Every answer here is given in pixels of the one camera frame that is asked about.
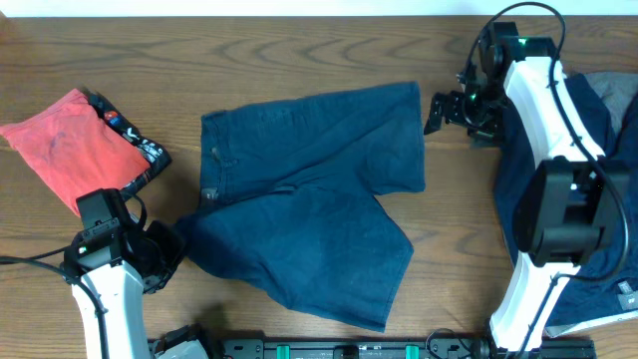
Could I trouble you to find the navy blue shorts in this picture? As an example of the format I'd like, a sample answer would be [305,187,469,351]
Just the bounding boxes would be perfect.
[175,82,426,332]

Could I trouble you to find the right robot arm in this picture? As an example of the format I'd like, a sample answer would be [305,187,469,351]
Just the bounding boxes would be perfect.
[424,19,629,358]

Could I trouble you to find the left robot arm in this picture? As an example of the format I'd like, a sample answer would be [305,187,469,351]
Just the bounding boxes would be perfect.
[61,188,213,359]

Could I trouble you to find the black white patterned garment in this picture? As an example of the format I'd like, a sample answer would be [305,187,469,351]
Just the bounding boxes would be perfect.
[87,91,172,200]

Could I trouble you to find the folded red cloth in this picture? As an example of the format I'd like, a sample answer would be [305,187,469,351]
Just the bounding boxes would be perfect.
[1,90,151,214]

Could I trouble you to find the right black cable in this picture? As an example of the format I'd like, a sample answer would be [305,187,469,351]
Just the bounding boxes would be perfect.
[461,1,632,359]

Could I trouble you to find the black cable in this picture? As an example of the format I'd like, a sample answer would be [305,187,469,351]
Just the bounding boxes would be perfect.
[461,1,632,359]
[0,246,111,359]

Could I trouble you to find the left black cable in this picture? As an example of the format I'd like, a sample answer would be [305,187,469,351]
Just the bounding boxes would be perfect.
[0,246,111,359]

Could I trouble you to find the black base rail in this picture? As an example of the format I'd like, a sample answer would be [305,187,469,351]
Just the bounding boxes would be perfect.
[218,329,598,359]

